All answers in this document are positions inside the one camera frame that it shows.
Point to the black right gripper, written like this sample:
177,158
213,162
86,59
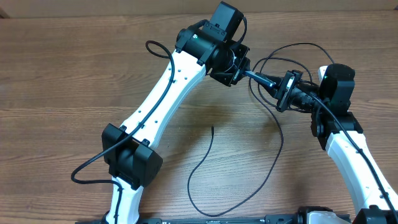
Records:
290,78

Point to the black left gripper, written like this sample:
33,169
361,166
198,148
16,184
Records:
232,77

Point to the blue Galaxy smartphone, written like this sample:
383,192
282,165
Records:
261,79

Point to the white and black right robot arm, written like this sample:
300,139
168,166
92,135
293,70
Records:
342,137

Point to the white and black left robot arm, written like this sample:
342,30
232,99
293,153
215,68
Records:
204,48

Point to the white power strip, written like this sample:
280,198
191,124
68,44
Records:
321,72

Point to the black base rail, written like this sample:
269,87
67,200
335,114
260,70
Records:
298,217

